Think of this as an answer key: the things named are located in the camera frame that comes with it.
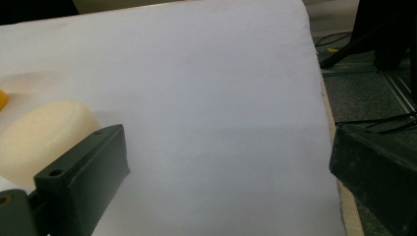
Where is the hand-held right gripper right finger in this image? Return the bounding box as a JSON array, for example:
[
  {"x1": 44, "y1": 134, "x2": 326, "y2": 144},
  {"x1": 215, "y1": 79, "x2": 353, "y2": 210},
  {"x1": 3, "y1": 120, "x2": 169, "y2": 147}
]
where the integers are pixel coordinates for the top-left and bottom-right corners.
[{"x1": 328, "y1": 126, "x2": 417, "y2": 236}]

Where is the black cable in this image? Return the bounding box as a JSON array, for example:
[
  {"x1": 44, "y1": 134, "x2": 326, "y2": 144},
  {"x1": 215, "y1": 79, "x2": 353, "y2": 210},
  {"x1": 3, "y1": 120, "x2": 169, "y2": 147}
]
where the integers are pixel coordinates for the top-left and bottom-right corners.
[{"x1": 314, "y1": 30, "x2": 353, "y2": 48}]

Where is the white tablecloth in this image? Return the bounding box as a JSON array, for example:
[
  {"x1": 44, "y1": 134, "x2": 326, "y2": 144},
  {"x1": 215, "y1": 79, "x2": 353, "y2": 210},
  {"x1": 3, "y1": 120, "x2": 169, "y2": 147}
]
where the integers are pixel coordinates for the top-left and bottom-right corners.
[{"x1": 0, "y1": 0, "x2": 348, "y2": 236}]

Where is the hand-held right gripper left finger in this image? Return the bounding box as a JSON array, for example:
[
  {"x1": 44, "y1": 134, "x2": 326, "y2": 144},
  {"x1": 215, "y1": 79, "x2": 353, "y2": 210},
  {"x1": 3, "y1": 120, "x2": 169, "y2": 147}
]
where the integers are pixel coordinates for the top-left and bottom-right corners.
[{"x1": 33, "y1": 124, "x2": 131, "y2": 236}]

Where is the cream round container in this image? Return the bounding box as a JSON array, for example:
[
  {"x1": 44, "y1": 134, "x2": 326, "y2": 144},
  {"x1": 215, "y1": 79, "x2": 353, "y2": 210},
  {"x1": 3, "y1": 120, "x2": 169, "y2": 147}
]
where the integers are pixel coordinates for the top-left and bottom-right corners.
[{"x1": 0, "y1": 99, "x2": 101, "y2": 189}]

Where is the black stand leg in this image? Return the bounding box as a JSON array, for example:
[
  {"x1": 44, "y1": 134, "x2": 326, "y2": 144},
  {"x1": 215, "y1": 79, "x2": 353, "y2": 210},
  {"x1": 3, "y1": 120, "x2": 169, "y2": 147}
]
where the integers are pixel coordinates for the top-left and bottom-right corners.
[{"x1": 319, "y1": 9, "x2": 411, "y2": 70}]

